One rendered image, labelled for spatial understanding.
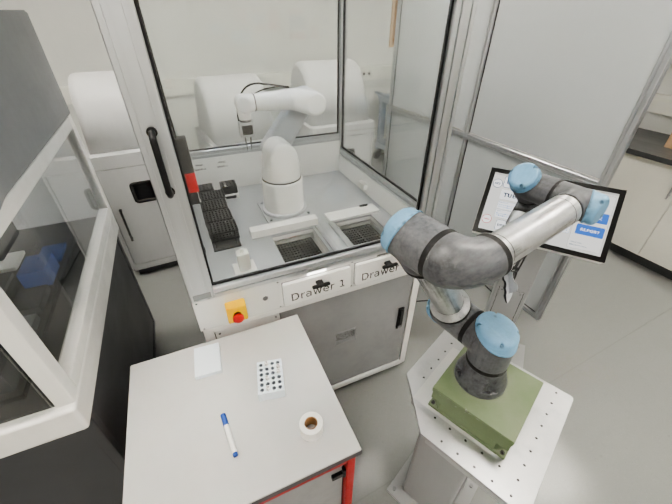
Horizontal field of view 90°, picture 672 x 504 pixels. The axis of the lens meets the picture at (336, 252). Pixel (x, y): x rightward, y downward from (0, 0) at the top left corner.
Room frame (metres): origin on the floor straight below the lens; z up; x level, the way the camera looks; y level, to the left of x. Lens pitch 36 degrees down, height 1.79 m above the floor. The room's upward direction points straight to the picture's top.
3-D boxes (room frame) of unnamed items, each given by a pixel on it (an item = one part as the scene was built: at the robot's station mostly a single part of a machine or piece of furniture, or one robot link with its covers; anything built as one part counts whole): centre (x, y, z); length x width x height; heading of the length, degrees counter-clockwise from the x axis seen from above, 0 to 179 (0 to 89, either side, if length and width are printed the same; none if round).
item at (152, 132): (0.85, 0.46, 1.45); 0.05 x 0.03 x 0.19; 24
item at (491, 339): (0.64, -0.44, 1.03); 0.13 x 0.12 x 0.14; 34
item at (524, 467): (0.61, -0.47, 0.70); 0.45 x 0.44 x 0.12; 47
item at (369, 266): (1.17, -0.21, 0.87); 0.29 x 0.02 x 0.11; 114
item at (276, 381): (0.67, 0.22, 0.78); 0.12 x 0.08 x 0.04; 13
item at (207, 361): (0.75, 0.45, 0.77); 0.13 x 0.09 x 0.02; 20
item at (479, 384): (0.63, -0.45, 0.91); 0.15 x 0.15 x 0.10
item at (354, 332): (1.50, 0.22, 0.40); 1.03 x 0.95 x 0.80; 114
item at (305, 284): (1.04, 0.07, 0.87); 0.29 x 0.02 x 0.11; 114
